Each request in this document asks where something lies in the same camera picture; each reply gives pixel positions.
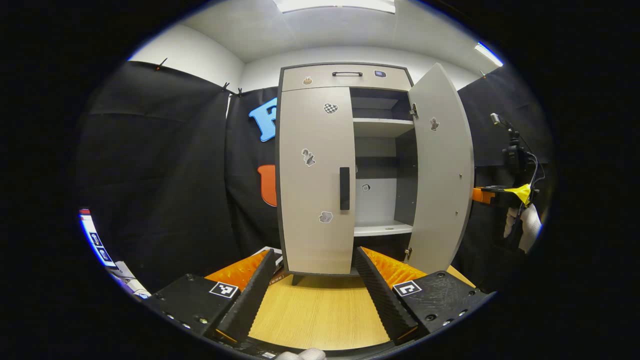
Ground long ceiling light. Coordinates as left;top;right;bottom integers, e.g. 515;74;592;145
272;0;396;14

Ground black backdrop cloth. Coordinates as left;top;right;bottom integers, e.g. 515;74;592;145
75;60;556;296

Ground small ceiling light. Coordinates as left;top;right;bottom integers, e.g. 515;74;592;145
474;42;504;68

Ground beige cabinet drawer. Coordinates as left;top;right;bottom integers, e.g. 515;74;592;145
281;63;415;93

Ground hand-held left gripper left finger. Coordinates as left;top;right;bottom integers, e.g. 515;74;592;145
142;248;277;345

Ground white printed board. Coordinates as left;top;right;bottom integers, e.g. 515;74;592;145
78;208;119;269

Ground double-door shoe cabinet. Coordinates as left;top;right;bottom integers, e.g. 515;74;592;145
275;61;418;286

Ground beige shoe cabinet door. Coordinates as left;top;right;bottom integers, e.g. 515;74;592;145
276;86;357;277
404;62;475;275

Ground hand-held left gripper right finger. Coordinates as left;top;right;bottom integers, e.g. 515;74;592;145
354;246;493;346

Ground printed booklet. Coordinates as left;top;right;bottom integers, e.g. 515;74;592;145
252;246;287;287

